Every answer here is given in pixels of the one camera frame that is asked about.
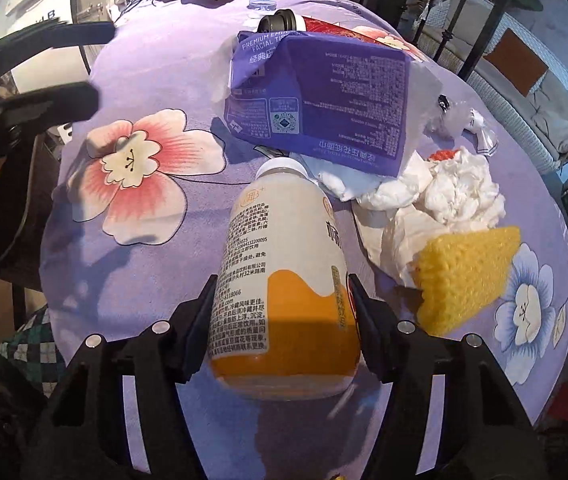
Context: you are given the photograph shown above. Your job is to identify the yellow foam net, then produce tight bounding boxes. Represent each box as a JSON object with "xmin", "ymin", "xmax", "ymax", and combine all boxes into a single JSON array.
[{"xmin": 413, "ymin": 226, "xmax": 520, "ymax": 337}]

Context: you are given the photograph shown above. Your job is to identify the orange white drink bottle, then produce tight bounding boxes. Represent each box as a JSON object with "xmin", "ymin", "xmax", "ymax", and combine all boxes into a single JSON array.
[{"xmin": 208, "ymin": 157, "xmax": 360, "ymax": 400}]

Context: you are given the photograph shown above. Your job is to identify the white tissues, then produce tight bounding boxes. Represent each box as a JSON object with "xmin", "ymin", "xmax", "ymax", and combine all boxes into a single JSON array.
[{"xmin": 299, "ymin": 148, "xmax": 505, "ymax": 288}]

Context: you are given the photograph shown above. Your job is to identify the purple tissue pack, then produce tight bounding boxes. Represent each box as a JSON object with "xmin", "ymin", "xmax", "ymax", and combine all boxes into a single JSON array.
[{"xmin": 224, "ymin": 32, "xmax": 411, "ymax": 177}]

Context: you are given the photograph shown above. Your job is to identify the red paper tea cup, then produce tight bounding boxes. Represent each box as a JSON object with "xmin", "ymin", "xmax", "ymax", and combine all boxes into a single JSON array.
[{"xmin": 257, "ymin": 9, "xmax": 427, "ymax": 62}]

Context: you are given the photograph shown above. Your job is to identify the white beauty machine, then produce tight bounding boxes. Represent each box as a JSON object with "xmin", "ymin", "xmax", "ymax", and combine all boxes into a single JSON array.
[{"xmin": 0, "ymin": 0, "xmax": 120, "ymax": 146}]

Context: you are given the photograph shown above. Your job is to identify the checkered green cloth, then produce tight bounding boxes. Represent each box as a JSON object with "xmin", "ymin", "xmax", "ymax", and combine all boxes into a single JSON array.
[{"xmin": 0, "ymin": 306, "xmax": 66, "ymax": 398}]

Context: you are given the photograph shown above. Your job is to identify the purple floral bed sheet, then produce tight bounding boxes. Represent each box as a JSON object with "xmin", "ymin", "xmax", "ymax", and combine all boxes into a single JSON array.
[{"xmin": 38, "ymin": 0, "xmax": 568, "ymax": 480}]

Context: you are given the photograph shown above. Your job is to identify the clear plastic wrapper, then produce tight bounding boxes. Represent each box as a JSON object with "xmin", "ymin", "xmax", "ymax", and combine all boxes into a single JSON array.
[{"xmin": 426, "ymin": 94, "xmax": 499, "ymax": 157}]

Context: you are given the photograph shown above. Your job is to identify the white wicker sofa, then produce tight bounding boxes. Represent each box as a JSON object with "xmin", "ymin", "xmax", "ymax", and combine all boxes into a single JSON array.
[{"xmin": 418, "ymin": 0, "xmax": 568, "ymax": 174}]

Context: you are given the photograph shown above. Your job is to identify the orange brown cushion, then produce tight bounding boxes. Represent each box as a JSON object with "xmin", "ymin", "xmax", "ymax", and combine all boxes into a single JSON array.
[{"xmin": 484, "ymin": 28, "xmax": 548, "ymax": 96}]

